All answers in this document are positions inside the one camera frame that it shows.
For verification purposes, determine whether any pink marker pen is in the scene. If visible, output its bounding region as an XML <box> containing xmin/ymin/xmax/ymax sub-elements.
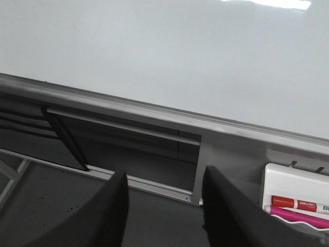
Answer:
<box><xmin>264</xmin><ymin>205</ymin><xmax>328</xmax><ymax>229</ymax></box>

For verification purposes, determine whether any white marker holder tray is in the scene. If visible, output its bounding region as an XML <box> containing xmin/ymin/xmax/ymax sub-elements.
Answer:
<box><xmin>261</xmin><ymin>163</ymin><xmax>328</xmax><ymax>237</ymax></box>

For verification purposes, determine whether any red capped whiteboard marker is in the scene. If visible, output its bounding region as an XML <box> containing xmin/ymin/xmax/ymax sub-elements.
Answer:
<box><xmin>271</xmin><ymin>196</ymin><xmax>328</xmax><ymax>215</ymax></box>

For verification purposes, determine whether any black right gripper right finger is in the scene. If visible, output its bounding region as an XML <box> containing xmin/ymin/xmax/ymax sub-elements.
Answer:
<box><xmin>202</xmin><ymin>166</ymin><xmax>323</xmax><ymax>246</ymax></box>

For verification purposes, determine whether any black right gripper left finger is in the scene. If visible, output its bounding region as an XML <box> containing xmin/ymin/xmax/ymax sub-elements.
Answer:
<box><xmin>25</xmin><ymin>171</ymin><xmax>129</xmax><ymax>246</ymax></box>

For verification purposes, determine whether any white whiteboard with aluminium frame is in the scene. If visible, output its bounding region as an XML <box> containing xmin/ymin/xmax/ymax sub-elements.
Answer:
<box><xmin>1</xmin><ymin>1</ymin><xmax>328</xmax><ymax>154</ymax></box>

